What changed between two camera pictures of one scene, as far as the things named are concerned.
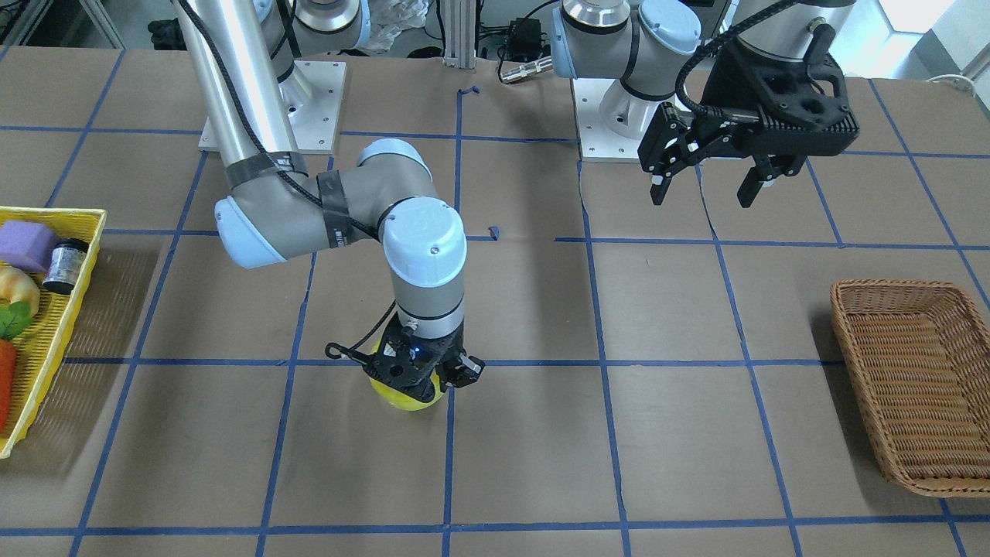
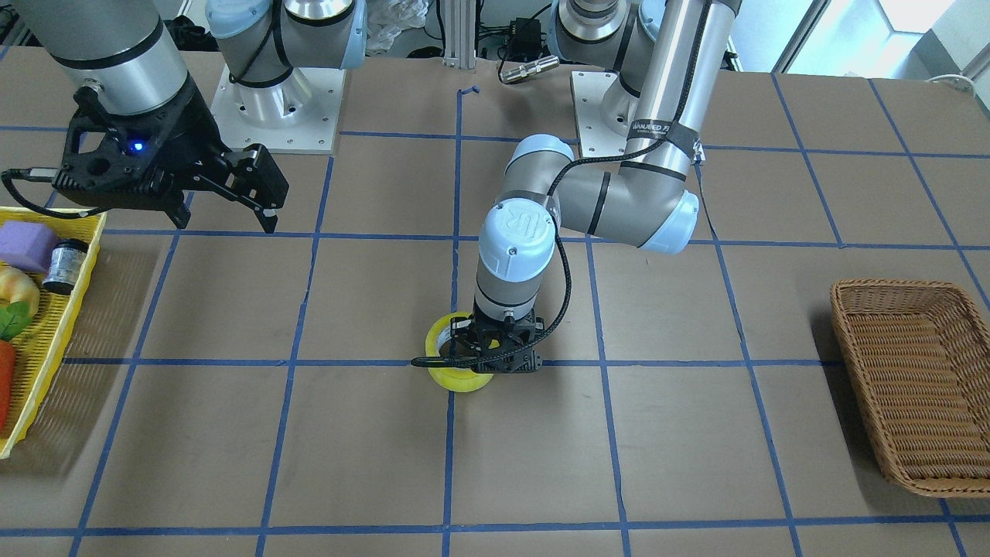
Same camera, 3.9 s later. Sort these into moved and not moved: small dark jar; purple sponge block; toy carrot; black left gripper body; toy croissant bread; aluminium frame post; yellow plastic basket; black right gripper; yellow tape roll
Moved: yellow tape roll; black left gripper body; black right gripper
Not moved: small dark jar; toy carrot; aluminium frame post; yellow plastic basket; toy croissant bread; purple sponge block
